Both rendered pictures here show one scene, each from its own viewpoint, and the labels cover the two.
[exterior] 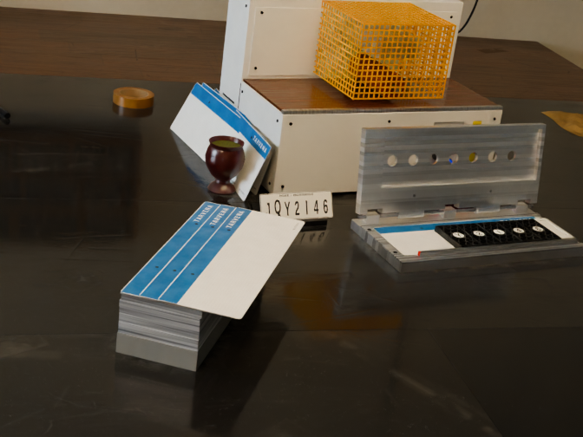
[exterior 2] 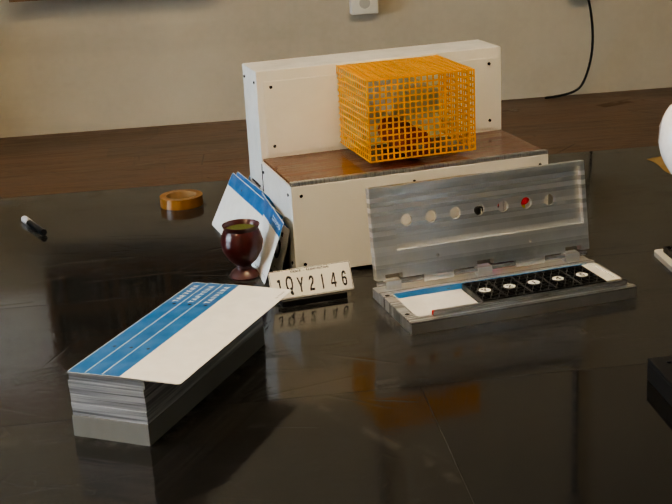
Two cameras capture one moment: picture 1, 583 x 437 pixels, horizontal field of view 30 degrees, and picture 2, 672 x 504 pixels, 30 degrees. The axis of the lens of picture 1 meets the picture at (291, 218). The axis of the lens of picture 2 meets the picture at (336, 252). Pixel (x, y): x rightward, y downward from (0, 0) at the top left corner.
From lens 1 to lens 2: 0.51 m
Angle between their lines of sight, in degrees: 11
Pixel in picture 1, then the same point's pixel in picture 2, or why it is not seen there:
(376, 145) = (382, 204)
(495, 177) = (534, 225)
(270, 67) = (291, 143)
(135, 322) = (86, 402)
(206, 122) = (239, 211)
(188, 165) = (218, 257)
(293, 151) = (310, 225)
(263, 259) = (229, 328)
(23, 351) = not seen: outside the picture
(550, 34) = not seen: outside the picture
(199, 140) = not seen: hidden behind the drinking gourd
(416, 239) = (438, 300)
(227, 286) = (180, 356)
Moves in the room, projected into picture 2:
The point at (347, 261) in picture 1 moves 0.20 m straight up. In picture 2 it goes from (356, 329) to (351, 221)
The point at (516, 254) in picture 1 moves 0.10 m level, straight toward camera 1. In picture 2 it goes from (549, 303) to (535, 322)
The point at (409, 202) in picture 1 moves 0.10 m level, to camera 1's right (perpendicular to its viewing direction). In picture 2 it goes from (432, 262) to (486, 263)
